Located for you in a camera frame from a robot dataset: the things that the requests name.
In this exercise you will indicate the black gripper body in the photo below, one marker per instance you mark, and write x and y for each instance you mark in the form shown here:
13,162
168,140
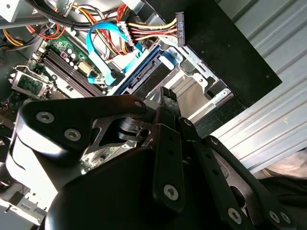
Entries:
108,196

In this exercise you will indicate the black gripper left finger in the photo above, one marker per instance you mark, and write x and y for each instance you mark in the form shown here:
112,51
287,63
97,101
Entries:
72,112

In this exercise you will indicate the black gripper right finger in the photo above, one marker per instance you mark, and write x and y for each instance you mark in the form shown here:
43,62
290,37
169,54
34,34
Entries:
212,165

